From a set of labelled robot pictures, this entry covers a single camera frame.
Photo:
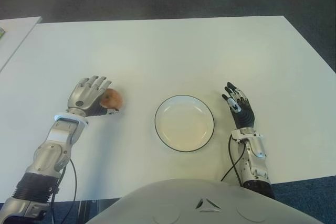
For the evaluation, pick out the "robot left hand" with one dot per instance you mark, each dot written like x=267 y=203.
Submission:
x=84 y=95

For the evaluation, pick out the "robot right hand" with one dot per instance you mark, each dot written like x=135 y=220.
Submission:
x=244 y=113

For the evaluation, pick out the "reddish yellow apple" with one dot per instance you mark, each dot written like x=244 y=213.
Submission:
x=114 y=98

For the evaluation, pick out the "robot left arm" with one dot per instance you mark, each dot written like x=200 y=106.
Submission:
x=52 y=150

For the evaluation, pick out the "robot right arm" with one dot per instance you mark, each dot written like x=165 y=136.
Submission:
x=256 y=148

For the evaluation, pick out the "white plate with black rim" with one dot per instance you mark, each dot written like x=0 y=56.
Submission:
x=183 y=127

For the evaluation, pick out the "white side table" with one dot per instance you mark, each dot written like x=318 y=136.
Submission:
x=15 y=37

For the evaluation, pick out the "grey robot torso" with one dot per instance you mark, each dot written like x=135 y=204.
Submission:
x=197 y=208

